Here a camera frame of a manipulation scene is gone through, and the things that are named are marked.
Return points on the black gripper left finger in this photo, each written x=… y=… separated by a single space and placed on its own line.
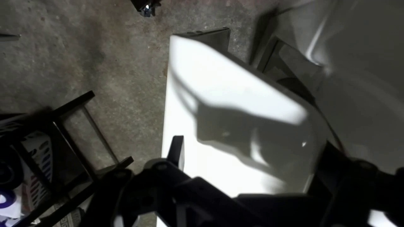
x=159 y=184

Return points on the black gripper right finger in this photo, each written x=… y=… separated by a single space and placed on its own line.
x=358 y=193

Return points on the white tumble dryer door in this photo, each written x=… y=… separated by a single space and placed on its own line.
x=228 y=88

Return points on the white bag blue print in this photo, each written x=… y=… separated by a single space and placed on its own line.
x=38 y=159

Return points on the blue water jug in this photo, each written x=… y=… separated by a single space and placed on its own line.
x=147 y=7

